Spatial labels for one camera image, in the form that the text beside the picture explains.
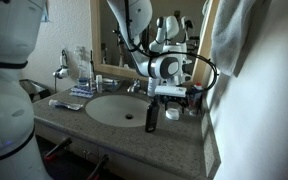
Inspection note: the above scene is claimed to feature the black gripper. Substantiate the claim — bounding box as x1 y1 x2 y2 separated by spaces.
158 94 189 115

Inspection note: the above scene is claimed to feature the white round jar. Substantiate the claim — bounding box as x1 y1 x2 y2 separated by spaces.
165 107 181 121

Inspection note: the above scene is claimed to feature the white sink basin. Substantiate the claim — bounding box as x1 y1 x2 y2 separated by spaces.
84 93 152 129

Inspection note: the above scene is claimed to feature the small toiletry basket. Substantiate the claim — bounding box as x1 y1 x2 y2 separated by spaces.
101 77 124 93

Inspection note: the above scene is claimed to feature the clear drinking glass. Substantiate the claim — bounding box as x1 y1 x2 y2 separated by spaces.
187 91 202 117

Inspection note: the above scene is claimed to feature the black spray bottle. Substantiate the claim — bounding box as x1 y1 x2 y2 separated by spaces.
144 97 161 134

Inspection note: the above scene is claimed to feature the chrome faucet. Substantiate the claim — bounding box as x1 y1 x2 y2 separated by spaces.
126 78 142 95

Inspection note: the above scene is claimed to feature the vanity cabinet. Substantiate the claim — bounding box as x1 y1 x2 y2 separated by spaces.
33 119 207 180

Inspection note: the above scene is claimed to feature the white upright tube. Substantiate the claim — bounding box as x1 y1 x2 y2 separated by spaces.
95 74 104 94

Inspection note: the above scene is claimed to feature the electric toothbrush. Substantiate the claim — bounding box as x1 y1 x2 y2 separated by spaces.
89 49 96 92

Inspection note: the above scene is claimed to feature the grey hanging towel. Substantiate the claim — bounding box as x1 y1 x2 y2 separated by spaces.
202 0 272 77

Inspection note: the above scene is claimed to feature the blue packet stack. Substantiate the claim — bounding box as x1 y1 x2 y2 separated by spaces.
69 85 96 100

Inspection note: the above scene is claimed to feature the black red clamp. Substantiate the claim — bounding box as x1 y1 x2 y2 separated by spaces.
86 153 110 180
43 136 74 162

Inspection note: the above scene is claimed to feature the clear plastic cup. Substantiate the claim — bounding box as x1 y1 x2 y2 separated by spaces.
74 45 91 88

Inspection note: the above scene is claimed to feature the white toothpaste tube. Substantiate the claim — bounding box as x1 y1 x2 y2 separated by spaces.
47 98 85 112

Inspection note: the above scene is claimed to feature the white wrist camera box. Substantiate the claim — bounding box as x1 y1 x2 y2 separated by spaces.
154 85 188 99

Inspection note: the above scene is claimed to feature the wall mounted hair dryer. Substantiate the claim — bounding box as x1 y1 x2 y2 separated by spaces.
52 48 71 94

